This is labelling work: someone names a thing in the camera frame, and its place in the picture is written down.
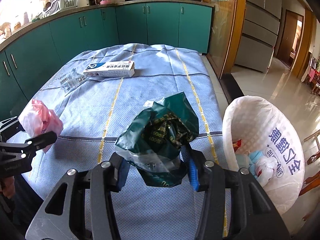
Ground left hand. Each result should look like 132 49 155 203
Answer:
1 177 15 199

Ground pink plastic bag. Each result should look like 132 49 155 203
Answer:
18 99 63 138

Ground red foil snack bag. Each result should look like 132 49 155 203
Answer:
233 139 242 152

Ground wooden chair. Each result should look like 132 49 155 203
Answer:
299 130 320 196

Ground white plastic bag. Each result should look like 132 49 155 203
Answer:
255 156 278 187

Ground wooden glass sliding door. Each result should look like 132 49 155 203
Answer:
204 0 246 79

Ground white dish rack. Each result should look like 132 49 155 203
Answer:
39 0 77 19

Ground blue white medicine box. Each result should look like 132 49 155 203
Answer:
84 60 135 77

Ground white lined trash bin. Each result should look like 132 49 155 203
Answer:
222 96 305 215

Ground pink bowl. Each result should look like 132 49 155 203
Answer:
100 0 112 5

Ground clear printed snack wrapper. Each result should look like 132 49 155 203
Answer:
58 68 88 96

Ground green lower kitchen cabinets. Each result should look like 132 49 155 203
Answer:
1 1 214 119

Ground blue checked tablecloth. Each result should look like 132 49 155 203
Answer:
23 43 228 239

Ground grey refrigerator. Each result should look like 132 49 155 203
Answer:
235 0 281 73

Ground dark green foil bag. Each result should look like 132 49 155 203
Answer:
115 92 199 187

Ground light blue face mask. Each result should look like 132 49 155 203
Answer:
235 151 262 178

